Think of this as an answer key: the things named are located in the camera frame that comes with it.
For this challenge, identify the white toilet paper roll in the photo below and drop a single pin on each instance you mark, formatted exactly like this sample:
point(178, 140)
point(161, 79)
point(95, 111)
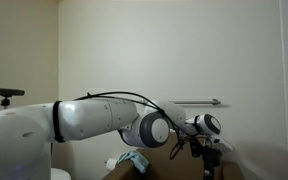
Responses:
point(110, 164)

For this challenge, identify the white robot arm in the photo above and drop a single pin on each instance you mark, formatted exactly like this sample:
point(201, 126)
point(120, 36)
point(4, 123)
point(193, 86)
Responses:
point(27, 132)

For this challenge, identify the brown leather sofa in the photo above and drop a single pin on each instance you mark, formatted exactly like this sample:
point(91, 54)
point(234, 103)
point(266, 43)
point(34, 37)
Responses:
point(183, 167)

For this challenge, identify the chrome wall grab bar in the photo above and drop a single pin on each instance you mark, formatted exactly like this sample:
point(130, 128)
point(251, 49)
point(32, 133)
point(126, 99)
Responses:
point(197, 102)

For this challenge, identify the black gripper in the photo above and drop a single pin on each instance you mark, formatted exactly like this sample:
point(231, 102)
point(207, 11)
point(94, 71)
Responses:
point(211, 158)

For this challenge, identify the light blue cloth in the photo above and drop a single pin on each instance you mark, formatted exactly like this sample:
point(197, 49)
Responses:
point(139, 161)

